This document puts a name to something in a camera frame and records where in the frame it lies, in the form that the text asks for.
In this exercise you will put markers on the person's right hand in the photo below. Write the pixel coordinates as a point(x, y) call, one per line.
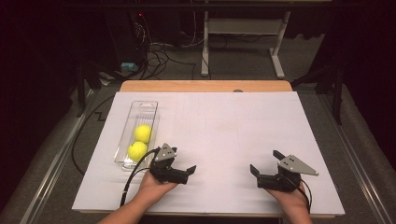
point(288, 197)

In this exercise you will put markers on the aluminium floor rail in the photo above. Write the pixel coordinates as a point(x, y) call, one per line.
point(351, 161)
point(53, 168)

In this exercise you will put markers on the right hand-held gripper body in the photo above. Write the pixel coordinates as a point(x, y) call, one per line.
point(281, 180)

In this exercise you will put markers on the white table cover board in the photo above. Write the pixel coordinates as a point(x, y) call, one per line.
point(233, 133)

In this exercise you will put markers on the person's left hand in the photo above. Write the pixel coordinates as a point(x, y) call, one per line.
point(155, 188)

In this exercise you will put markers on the black computer tower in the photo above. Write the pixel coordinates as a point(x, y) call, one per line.
point(124, 37)

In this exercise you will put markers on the white desk frame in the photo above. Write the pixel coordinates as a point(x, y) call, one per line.
point(243, 26)

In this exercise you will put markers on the black metal stand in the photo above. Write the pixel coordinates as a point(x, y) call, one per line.
point(337, 93)
point(81, 90)

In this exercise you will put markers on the yellow tennis ball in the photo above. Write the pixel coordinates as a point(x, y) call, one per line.
point(137, 151)
point(142, 133)

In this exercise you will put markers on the clear plastic tray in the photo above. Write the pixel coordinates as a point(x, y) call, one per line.
point(146, 112)

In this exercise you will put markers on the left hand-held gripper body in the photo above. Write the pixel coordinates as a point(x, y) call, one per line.
point(166, 172)

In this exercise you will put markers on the teal box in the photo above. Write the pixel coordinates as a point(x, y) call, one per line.
point(129, 66)

